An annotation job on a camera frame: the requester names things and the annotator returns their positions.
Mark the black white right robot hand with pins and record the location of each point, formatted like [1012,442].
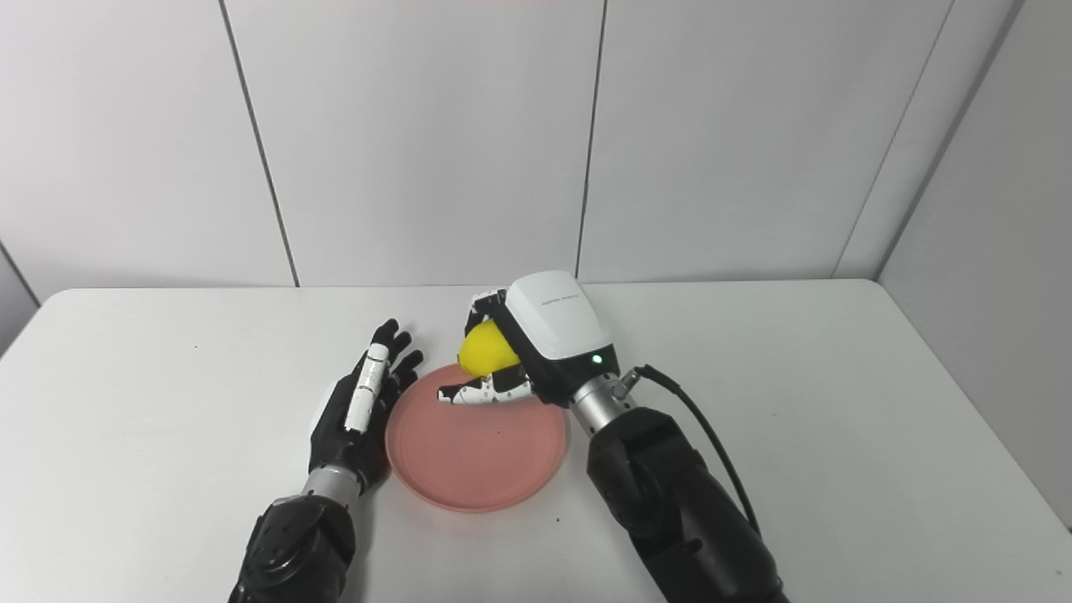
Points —
[561,327]

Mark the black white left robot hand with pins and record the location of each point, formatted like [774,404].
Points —
[347,427]

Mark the yellow lemon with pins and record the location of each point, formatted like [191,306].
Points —
[487,352]

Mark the pink round plate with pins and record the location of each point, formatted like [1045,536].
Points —
[477,452]

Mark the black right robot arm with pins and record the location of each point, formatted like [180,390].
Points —
[678,511]

